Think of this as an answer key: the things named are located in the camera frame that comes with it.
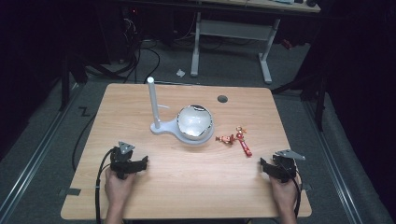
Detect white-legged wooden desk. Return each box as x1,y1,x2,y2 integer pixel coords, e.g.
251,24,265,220
183,0,322,85

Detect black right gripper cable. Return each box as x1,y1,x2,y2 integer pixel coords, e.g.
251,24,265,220
281,161,304,218

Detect metal floor rail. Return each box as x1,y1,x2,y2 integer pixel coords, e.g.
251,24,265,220
303,100,364,224
0,83,87,220

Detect person's right hand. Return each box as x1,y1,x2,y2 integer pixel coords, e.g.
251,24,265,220
268,173,303,214

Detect thin black floor cable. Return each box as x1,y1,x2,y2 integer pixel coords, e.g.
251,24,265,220
71,112,98,173

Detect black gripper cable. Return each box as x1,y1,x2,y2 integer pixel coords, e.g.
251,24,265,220
281,161,304,218
94,147,116,224

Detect person's left hand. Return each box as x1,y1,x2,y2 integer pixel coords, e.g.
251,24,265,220
104,168,137,209

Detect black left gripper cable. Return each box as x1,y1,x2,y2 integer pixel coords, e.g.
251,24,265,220
94,147,116,224

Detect red strap keychain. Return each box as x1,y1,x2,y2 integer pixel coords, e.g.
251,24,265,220
234,125,253,158

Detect dark metal stand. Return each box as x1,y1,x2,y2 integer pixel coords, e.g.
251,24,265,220
58,50,90,112
270,69,330,133

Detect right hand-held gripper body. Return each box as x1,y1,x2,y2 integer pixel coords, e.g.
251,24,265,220
269,148,306,184

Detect shiny metal bowl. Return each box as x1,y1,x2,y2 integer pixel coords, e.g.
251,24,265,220
177,105,215,140

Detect small red object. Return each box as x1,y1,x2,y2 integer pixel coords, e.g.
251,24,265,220
280,38,294,51

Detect small red figure keychain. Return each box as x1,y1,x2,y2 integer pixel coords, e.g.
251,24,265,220
215,133,235,147

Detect white stand with pole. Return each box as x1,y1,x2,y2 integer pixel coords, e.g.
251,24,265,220
147,77,216,146

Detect black floor cables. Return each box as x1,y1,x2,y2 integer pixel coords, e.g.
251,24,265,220
120,8,162,84

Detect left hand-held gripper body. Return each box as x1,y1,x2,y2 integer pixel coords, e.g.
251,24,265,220
109,141,138,180

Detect grey tape strip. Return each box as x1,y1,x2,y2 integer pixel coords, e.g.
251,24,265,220
58,188,82,197

